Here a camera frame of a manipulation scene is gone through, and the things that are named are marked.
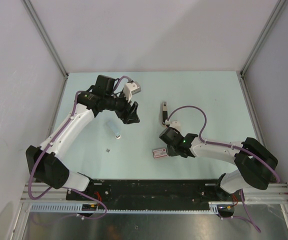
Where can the red white staple box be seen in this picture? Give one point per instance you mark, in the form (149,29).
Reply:
(160,153)

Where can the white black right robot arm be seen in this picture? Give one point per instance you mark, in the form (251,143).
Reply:
(255,164)

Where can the white slotted cable duct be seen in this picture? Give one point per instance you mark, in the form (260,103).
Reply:
(81,208)

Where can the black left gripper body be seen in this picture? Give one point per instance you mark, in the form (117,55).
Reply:
(121,108)

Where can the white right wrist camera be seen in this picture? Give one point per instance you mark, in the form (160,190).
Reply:
(173,124)

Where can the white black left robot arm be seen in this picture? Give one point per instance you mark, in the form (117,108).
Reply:
(45,161)

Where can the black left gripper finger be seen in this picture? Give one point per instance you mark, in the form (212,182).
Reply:
(131,118)
(134,108)

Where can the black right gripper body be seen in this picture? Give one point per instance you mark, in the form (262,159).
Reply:
(171,151)

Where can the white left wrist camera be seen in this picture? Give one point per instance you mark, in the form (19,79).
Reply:
(131,88)

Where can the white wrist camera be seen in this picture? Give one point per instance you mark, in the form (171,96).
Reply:
(131,88)
(173,124)

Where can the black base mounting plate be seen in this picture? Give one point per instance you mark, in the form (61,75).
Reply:
(168,195)

